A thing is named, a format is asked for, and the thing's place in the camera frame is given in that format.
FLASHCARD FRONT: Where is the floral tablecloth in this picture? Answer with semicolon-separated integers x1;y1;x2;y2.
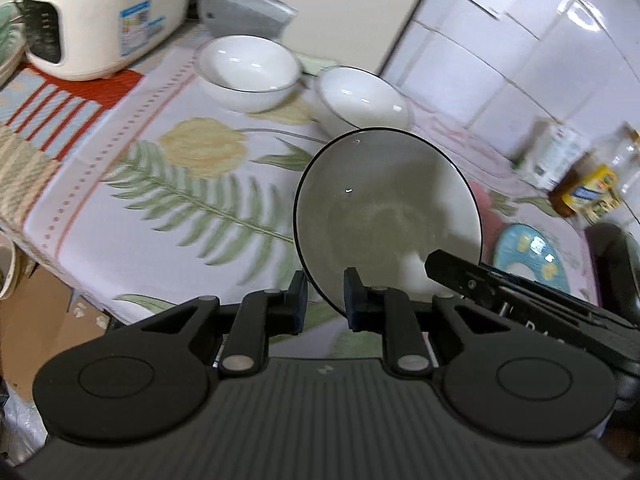
10;20;601;356

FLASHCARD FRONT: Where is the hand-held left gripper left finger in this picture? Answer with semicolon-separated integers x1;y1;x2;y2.
119;270;310;379

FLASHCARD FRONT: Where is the blue fried-egg plate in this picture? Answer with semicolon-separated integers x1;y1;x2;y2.
492;222;583;291

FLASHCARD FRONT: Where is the stack of green plates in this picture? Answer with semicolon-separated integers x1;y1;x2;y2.
0;0;26;86

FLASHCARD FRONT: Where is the white rice cooker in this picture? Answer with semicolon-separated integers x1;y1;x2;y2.
20;0;196;82

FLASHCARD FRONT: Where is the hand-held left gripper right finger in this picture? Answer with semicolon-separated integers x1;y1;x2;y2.
343;266;502;378

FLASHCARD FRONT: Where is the white round container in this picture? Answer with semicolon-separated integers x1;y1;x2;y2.
0;232;26;301

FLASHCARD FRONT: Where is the clear vinegar bottle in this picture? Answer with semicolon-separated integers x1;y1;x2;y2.
600;122;640;211

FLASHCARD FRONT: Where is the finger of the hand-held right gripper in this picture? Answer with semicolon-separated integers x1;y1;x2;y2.
424;249;572;313

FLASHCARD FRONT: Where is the pale green cloth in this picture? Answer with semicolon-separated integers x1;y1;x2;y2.
295;52;341;78

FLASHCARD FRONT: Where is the white bowl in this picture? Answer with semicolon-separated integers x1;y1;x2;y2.
313;66;415;137
194;35;303;113
292;128;484;317

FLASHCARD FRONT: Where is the brown cooking wine bottle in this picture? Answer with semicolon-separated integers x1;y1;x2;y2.
547;152;623;221

